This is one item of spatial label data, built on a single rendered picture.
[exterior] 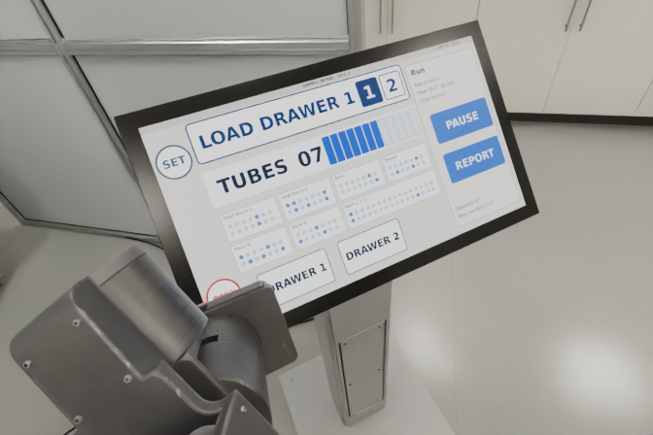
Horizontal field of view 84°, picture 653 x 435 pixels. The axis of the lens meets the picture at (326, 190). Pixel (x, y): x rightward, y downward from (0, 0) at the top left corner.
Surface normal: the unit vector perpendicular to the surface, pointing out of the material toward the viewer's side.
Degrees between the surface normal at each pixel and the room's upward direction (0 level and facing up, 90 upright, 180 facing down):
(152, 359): 65
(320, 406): 5
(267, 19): 90
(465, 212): 50
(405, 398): 5
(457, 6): 90
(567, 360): 0
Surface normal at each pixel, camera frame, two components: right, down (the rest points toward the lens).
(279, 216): 0.25, -0.04
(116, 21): -0.22, 0.66
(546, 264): -0.09, -0.74
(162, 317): 0.69, -0.49
